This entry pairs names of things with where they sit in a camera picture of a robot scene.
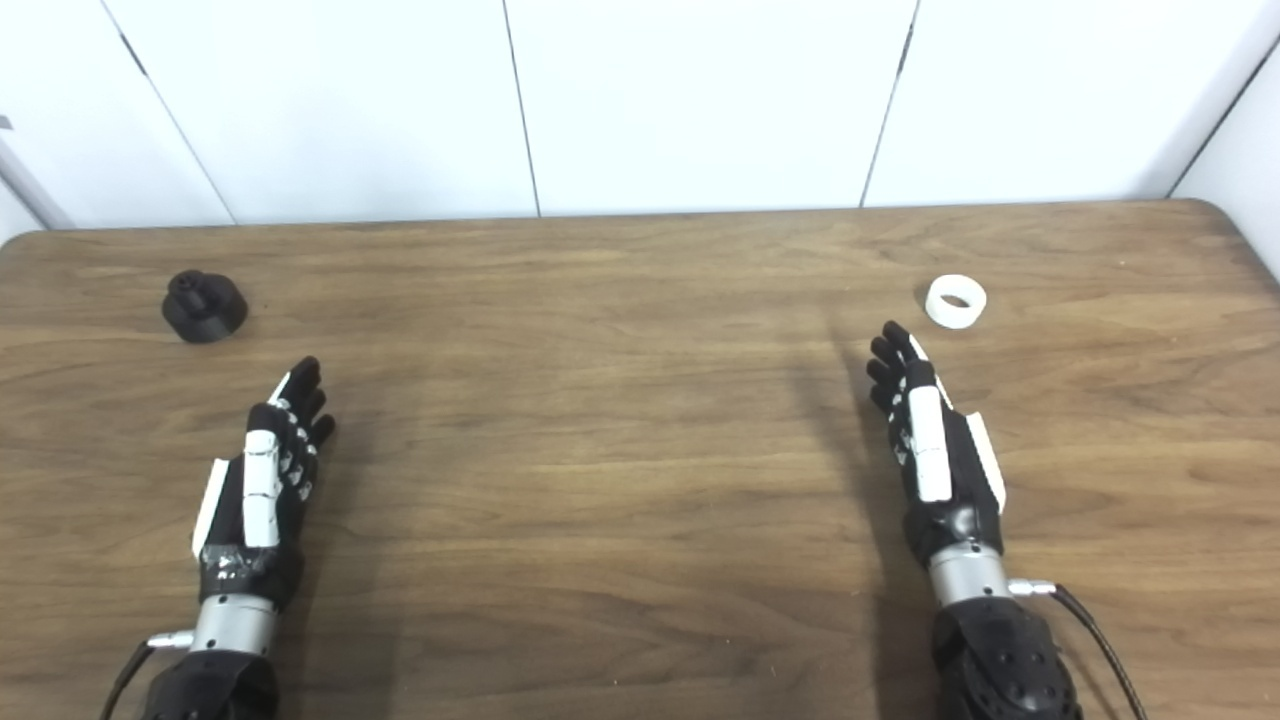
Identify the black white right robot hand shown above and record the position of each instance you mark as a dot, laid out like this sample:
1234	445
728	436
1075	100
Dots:
932	450

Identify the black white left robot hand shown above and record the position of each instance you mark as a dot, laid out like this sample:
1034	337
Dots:
262	480

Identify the round black part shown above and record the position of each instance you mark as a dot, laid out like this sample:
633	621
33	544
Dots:
205	310

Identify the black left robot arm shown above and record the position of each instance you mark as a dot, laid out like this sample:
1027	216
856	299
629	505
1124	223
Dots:
215	685

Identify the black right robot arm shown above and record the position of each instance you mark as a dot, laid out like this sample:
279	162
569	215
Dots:
1000	660

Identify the grey wall corner post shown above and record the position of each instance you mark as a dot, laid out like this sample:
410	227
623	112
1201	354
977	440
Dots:
35	195

